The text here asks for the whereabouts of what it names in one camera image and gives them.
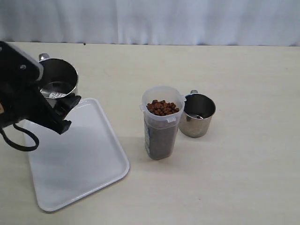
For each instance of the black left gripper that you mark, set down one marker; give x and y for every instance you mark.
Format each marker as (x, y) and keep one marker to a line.
(19, 95)

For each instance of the steel mug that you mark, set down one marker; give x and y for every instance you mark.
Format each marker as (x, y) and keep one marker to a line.
(59, 80)
(197, 114)

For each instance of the white plastic tray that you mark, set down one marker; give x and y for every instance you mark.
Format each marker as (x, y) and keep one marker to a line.
(68, 167)

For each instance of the translucent plastic container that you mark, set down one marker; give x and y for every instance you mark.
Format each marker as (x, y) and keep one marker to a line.
(160, 131)

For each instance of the brown pellets in container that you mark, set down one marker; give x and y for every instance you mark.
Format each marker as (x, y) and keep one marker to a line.
(162, 108)

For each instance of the white curtain backdrop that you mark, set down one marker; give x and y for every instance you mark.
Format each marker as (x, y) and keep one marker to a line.
(152, 22)

